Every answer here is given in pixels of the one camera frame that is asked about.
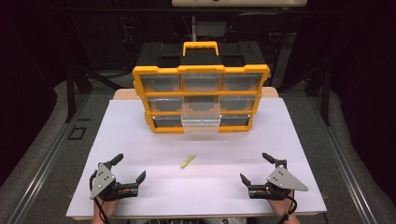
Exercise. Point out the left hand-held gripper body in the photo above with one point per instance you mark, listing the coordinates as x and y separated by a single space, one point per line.
104 180

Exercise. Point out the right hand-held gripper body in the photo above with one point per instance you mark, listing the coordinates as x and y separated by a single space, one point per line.
281 180

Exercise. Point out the small yellow-green stick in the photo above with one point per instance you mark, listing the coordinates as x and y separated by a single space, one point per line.
188 162

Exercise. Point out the clear plastic drawer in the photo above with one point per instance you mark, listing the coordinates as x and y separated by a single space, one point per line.
200 116

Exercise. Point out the yellow and black drawer organizer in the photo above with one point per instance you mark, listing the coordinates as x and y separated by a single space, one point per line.
200 68

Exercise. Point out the person's right hand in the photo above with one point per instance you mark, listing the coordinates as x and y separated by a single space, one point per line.
280 207

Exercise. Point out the person's left hand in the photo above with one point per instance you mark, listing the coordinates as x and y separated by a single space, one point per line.
107 207

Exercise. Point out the white table board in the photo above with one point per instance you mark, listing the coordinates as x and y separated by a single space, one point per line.
199 193

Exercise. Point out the black metal stand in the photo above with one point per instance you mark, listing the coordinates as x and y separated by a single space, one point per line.
71 93
325 99

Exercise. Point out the set of clear closed drawers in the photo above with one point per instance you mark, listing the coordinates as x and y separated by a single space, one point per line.
160 82

